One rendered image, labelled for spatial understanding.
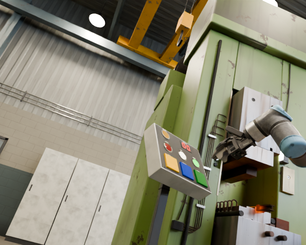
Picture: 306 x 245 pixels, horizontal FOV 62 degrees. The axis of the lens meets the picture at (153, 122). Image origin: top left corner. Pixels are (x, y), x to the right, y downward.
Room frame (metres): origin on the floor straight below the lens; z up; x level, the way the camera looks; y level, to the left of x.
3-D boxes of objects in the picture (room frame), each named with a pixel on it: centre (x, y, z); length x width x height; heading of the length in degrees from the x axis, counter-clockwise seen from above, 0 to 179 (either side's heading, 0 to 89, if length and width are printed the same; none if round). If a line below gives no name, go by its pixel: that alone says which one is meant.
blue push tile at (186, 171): (1.13, -0.21, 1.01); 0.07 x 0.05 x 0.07; 124
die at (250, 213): (1.61, -0.64, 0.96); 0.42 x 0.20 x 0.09; 9
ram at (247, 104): (1.62, -0.69, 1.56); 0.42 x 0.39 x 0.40; 9
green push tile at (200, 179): (1.18, -0.29, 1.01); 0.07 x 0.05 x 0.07; 124
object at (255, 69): (1.77, -0.67, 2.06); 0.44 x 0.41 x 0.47; 9
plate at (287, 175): (1.58, -0.97, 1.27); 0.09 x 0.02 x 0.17; 99
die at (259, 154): (1.61, -0.64, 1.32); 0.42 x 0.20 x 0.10; 9
